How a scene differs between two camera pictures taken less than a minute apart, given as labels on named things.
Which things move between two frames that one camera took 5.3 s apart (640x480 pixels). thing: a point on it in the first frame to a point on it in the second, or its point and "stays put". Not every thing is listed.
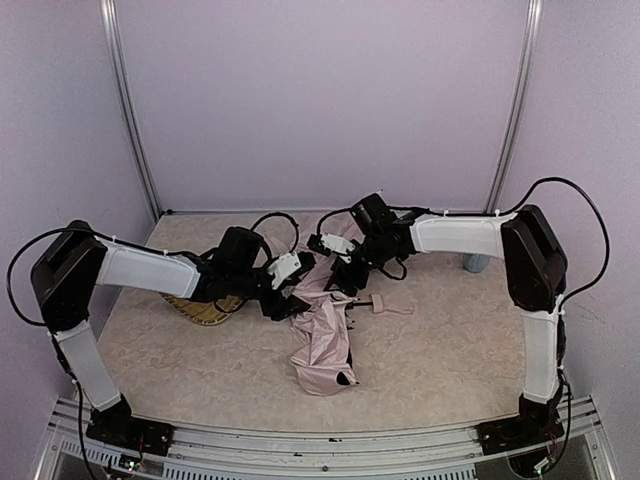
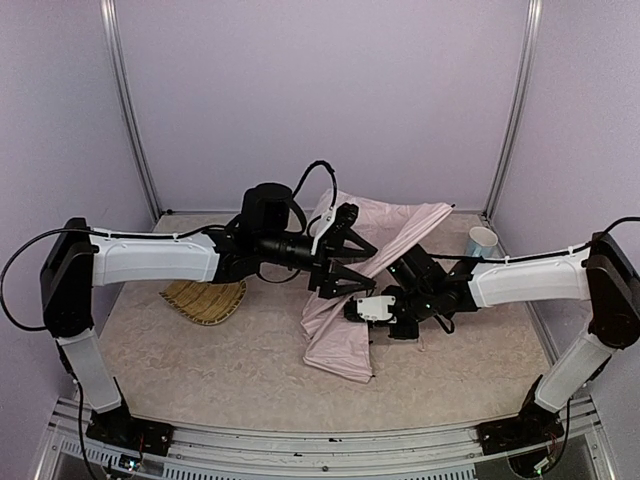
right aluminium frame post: (518, 109) stays put
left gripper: (282, 301) to (322, 259)
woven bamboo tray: (205, 312) stays put
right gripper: (345, 273) to (400, 304)
